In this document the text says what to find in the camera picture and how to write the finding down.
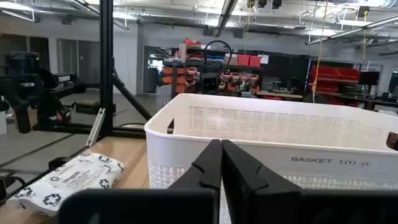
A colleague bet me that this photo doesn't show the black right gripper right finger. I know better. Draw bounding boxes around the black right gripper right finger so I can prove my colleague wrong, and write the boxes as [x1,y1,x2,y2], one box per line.
[222,139,398,224]

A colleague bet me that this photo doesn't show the rack of red bins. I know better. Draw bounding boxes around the rack of red bins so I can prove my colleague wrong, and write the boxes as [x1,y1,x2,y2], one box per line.
[310,65,361,94]

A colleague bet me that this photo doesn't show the black background monitor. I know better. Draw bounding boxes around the black background monitor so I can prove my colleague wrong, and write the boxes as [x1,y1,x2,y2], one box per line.
[358,70,381,86]

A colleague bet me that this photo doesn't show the wooden workbench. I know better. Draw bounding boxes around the wooden workbench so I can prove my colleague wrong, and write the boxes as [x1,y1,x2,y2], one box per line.
[256,91,304,100]

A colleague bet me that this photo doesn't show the black frame foot bracket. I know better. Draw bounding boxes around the black frame foot bracket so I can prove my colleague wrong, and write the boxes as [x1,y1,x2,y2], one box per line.
[48,156,75,171]

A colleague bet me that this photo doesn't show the silver aluminium bracket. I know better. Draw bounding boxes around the silver aluminium bracket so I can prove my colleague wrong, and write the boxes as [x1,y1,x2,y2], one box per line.
[86,108,106,147]

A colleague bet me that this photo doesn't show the long ceiling light strip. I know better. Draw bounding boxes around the long ceiling light strip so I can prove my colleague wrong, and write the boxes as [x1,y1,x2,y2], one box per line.
[305,15,398,46]

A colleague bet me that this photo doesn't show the black vertical frame post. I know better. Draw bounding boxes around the black vertical frame post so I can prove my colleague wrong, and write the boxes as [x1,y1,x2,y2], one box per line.
[99,0,114,138]

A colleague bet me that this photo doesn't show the red tool case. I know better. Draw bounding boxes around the red tool case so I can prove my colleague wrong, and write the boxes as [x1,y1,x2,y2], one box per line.
[183,37,202,47]

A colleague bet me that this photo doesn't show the white perforated plastic basket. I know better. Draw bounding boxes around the white perforated plastic basket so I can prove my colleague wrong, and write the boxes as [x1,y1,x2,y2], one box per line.
[144,93,398,224]

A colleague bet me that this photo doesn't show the shelf with orange bins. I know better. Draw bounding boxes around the shelf with orange bins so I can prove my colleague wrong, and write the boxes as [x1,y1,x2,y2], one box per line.
[161,60,262,97]

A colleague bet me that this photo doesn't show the yellow hanging cord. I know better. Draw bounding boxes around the yellow hanging cord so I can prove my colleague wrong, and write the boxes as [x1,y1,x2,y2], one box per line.
[362,11,369,62]
[312,0,329,93]

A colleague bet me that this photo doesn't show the black storage cabinet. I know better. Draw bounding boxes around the black storage cabinet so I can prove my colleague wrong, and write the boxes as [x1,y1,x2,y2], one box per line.
[261,54,310,94]

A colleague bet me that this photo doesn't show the dark flat floor box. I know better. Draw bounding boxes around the dark flat floor box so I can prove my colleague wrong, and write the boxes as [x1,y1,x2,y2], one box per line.
[76,100,116,115]

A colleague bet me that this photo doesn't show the black horizontal frame rail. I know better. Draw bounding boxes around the black horizontal frame rail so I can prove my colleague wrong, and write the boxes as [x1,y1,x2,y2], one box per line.
[32,123,147,139]

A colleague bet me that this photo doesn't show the white cross-print medical pack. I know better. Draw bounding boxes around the white cross-print medical pack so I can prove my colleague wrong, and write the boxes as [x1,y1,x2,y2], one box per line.
[6,152,126,217]

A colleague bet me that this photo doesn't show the white stacked crates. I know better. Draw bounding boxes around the white stacked crates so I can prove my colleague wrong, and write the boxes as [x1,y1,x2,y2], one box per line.
[155,85,172,106]

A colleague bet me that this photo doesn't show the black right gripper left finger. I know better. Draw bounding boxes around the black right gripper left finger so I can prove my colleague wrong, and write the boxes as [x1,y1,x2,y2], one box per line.
[58,139,223,224]

